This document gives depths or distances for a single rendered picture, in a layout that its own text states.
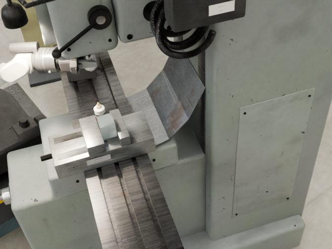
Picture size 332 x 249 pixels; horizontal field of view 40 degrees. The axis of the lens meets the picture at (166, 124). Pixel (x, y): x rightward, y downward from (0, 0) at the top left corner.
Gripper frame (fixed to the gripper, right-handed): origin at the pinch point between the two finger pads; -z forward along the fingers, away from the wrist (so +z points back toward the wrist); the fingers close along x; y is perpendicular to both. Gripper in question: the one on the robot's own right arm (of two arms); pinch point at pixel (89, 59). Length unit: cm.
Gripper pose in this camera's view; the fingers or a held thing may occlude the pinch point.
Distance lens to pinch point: 162.5
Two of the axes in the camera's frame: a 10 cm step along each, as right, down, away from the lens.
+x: 0.2, -7.0, 7.1
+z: -10.0, 0.2, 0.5
